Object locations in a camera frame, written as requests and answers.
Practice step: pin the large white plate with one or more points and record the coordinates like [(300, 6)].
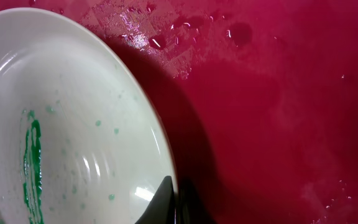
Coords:
[(79, 140)]

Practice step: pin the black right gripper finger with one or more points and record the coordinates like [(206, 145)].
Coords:
[(161, 209)]

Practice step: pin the red plastic tray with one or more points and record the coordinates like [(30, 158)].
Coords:
[(259, 98)]

